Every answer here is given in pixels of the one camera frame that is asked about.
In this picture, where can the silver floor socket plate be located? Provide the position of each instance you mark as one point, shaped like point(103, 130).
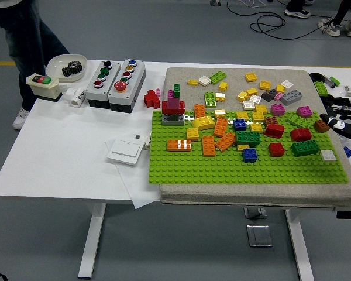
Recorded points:
point(259, 236)
point(254, 213)

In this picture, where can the lime green medium brick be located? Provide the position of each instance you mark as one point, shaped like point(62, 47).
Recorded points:
point(210, 99)
point(320, 87)

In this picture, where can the dark olive tower brick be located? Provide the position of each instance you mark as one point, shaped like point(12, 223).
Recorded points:
point(172, 117)

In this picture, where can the white bowl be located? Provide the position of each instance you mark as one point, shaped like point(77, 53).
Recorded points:
point(55, 64)

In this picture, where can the red square brick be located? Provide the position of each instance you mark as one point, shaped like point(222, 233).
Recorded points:
point(276, 150)

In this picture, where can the lime green studded baseplate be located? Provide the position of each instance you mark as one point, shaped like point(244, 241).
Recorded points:
point(193, 169)

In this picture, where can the red cross-shaped brick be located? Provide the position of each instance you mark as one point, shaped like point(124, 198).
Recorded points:
point(150, 99)

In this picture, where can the white wall switch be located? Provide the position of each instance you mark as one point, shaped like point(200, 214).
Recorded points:
point(124, 151)

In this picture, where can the grey emergency stop button box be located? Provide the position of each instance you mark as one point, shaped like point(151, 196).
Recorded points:
point(134, 85)

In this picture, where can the brown square brick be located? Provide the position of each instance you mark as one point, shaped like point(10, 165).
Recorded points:
point(271, 120)
point(321, 126)

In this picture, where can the grey four-button box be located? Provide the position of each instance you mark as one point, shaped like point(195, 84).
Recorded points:
point(111, 82)

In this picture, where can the background person white sneakers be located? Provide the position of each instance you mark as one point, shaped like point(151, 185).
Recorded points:
point(333, 27)

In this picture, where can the dark green long brick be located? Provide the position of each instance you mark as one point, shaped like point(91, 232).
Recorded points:
point(305, 148)
point(248, 139)

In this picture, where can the small green block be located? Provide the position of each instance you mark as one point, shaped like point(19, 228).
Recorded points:
point(335, 79)

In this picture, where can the lime green long brick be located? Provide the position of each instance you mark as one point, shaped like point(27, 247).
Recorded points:
point(218, 77)
point(299, 120)

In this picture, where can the orange long brick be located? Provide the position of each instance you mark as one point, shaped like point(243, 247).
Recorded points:
point(199, 111)
point(175, 145)
point(225, 141)
point(208, 146)
point(220, 127)

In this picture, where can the white plug piece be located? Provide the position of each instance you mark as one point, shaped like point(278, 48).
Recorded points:
point(146, 145)

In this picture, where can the small dark green tower brick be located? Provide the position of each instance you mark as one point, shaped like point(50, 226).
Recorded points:
point(177, 89)

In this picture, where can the white table leg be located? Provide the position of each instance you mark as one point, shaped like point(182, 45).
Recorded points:
point(301, 248)
point(90, 243)

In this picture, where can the background person black shoes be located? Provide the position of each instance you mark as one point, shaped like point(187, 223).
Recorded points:
point(297, 12)

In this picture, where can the silver cylinder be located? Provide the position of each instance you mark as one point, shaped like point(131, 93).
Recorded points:
point(329, 82)

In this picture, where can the small blue sloped brick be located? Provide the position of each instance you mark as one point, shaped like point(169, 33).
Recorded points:
point(348, 152)

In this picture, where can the dark grey sloped brick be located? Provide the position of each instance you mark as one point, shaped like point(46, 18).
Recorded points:
point(268, 95)

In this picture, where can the red wide tower brick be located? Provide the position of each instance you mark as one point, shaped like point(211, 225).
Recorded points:
point(167, 107)

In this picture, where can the light grey long brick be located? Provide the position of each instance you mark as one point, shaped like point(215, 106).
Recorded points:
point(291, 97)

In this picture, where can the pink square brick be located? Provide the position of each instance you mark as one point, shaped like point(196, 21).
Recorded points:
point(304, 112)
point(278, 109)

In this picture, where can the small pink tower brick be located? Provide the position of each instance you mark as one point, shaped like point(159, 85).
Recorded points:
point(170, 93)

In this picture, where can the yellow curved brick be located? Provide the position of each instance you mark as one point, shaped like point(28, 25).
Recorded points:
point(203, 123)

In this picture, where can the cream red-green switch box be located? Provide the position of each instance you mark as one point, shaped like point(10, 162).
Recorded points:
point(44, 87)

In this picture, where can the red curved brick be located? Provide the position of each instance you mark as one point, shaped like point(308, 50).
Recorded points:
point(300, 134)
point(274, 130)

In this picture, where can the white pipe fitting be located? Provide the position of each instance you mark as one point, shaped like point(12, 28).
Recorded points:
point(77, 98)

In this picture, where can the black gear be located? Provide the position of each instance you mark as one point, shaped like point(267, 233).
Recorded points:
point(77, 68)
point(67, 71)

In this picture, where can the grey-brown foam mat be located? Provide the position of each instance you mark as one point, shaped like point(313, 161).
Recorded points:
point(187, 73)

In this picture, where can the white square flat brick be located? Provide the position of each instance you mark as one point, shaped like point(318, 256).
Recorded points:
point(204, 80)
point(255, 99)
point(328, 155)
point(287, 84)
point(248, 105)

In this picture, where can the blue square brick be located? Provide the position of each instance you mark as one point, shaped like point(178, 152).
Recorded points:
point(240, 125)
point(249, 155)

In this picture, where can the black table control panel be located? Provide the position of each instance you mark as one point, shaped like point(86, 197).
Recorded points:
point(349, 214)

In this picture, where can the yellow square brick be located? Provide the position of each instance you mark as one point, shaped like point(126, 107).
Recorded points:
point(242, 96)
point(280, 88)
point(220, 97)
point(258, 116)
point(242, 115)
point(192, 134)
point(252, 92)
point(242, 147)
point(265, 85)
point(256, 128)
point(251, 77)
point(192, 82)
point(261, 109)
point(220, 113)
point(223, 86)

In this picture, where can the grey tower base brick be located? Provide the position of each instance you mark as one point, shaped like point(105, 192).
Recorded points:
point(166, 121)

